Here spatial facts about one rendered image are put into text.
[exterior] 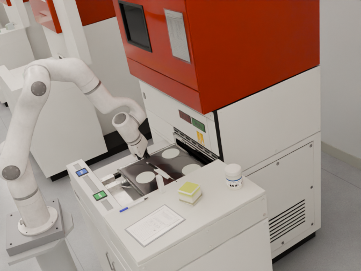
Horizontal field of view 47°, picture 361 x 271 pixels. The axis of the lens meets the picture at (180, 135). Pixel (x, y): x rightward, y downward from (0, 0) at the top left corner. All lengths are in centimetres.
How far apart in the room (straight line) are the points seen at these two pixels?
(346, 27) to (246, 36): 140
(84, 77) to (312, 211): 169
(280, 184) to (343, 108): 122
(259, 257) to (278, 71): 89
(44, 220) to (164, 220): 63
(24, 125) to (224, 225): 92
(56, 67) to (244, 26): 82
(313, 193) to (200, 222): 116
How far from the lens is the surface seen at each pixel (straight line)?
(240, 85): 198
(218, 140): 200
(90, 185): 211
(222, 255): 185
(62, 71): 177
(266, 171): 231
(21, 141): 185
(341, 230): 306
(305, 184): 260
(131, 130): 191
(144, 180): 212
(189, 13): 175
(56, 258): 221
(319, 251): 291
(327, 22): 333
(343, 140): 362
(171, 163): 220
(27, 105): 177
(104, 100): 182
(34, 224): 209
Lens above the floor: 209
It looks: 29 degrees down
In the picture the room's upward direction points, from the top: 11 degrees counter-clockwise
